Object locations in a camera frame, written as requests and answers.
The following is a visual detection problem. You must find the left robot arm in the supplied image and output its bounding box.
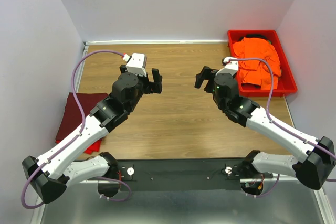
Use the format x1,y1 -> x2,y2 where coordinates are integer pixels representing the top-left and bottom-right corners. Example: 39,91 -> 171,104
21,65 -> 162,209

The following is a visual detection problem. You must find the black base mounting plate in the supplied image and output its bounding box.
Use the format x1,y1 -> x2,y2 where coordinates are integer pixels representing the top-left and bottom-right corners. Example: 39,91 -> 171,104
86,157 -> 276,197

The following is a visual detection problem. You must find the aluminium extrusion rail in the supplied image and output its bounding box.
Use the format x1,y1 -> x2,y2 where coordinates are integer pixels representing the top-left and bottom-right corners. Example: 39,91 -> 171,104
264,175 -> 335,223

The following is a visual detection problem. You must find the orange t shirt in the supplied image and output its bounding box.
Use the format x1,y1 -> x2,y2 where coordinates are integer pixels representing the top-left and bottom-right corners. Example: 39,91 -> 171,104
233,37 -> 282,90

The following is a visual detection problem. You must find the black t shirt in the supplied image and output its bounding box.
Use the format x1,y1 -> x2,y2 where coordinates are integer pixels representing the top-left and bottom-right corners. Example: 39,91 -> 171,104
245,34 -> 267,40

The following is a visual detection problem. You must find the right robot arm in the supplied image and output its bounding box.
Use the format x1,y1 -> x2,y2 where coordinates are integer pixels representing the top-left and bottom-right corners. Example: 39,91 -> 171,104
195,66 -> 335,190

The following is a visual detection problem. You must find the bright red folded shirt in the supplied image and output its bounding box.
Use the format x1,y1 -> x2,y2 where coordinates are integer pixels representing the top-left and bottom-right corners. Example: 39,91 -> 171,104
85,140 -> 102,154

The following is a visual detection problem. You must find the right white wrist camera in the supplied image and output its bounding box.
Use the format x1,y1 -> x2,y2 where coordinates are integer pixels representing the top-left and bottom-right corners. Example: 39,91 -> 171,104
217,59 -> 239,76

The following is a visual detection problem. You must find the red plastic bin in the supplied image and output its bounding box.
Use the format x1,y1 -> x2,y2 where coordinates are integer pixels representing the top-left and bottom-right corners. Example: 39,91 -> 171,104
227,30 -> 297,97

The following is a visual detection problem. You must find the dark red folded shirt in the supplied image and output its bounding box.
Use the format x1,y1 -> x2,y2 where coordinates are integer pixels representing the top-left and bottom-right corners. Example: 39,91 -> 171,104
55,93 -> 108,144

